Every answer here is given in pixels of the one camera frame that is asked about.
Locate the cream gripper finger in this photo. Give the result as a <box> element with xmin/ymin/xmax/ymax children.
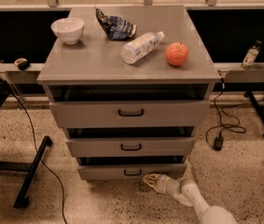
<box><xmin>143</xmin><ymin>174</ymin><xmax>160</xmax><ymax>190</ymax></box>

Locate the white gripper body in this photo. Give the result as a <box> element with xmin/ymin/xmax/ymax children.
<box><xmin>157</xmin><ymin>175</ymin><xmax>182</xmax><ymax>196</ymax></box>

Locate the grey bottom drawer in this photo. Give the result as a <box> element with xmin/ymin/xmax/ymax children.
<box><xmin>78</xmin><ymin>156</ymin><xmax>187</xmax><ymax>180</ymax></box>

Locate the grey drawer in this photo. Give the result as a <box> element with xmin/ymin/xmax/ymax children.
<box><xmin>66</xmin><ymin>127</ymin><xmax>195</xmax><ymax>157</ymax></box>
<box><xmin>49</xmin><ymin>88</ymin><xmax>209</xmax><ymax>128</ymax></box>
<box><xmin>78</xmin><ymin>156</ymin><xmax>187</xmax><ymax>180</ymax></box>

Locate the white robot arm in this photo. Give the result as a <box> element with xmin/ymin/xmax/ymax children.
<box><xmin>143</xmin><ymin>174</ymin><xmax>238</xmax><ymax>224</ymax></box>

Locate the grey middle drawer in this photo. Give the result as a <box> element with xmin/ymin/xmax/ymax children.
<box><xmin>66</xmin><ymin>127</ymin><xmax>195</xmax><ymax>157</ymax></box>

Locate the grey drawer cabinet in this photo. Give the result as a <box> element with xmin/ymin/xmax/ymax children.
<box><xmin>36</xmin><ymin>5</ymin><xmax>222</xmax><ymax>173</ymax></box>

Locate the grey top drawer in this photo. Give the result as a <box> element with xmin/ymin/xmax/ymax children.
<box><xmin>49</xmin><ymin>88</ymin><xmax>209</xmax><ymax>128</ymax></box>

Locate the black stand leg right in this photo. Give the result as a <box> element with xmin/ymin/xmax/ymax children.
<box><xmin>243</xmin><ymin>90</ymin><xmax>264</xmax><ymax>137</ymax></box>

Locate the black stand leg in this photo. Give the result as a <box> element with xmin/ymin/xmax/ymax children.
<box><xmin>243</xmin><ymin>90</ymin><xmax>264</xmax><ymax>137</ymax></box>
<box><xmin>0</xmin><ymin>136</ymin><xmax>52</xmax><ymax>209</ymax></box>

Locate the red apple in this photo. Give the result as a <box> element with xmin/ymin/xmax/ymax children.
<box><xmin>165</xmin><ymin>43</ymin><xmax>189</xmax><ymax>66</ymax></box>

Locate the clear plastic water bottle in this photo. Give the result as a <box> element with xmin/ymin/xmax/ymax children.
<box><xmin>120</xmin><ymin>32</ymin><xmax>164</xmax><ymax>64</ymax></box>

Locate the black stand leg left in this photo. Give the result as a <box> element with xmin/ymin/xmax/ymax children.
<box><xmin>0</xmin><ymin>136</ymin><xmax>52</xmax><ymax>209</ymax></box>

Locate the small glass bottle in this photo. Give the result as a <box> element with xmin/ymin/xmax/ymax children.
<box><xmin>241</xmin><ymin>40</ymin><xmax>262</xmax><ymax>70</ymax></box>

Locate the crumpled blue chip bag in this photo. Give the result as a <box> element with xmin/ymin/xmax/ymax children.
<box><xmin>95</xmin><ymin>8</ymin><xmax>137</xmax><ymax>41</ymax></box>

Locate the white bowl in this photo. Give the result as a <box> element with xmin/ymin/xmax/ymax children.
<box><xmin>50</xmin><ymin>18</ymin><xmax>85</xmax><ymax>45</ymax></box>

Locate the small black yellow device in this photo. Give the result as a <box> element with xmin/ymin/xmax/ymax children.
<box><xmin>14</xmin><ymin>58</ymin><xmax>30</xmax><ymax>70</ymax></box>

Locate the black power adapter cable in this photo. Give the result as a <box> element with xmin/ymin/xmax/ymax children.
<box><xmin>204</xmin><ymin>77</ymin><xmax>247</xmax><ymax>152</ymax></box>

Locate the black floor cable left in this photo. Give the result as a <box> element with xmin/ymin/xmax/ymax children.
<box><xmin>11</xmin><ymin>91</ymin><xmax>69</xmax><ymax>224</ymax></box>

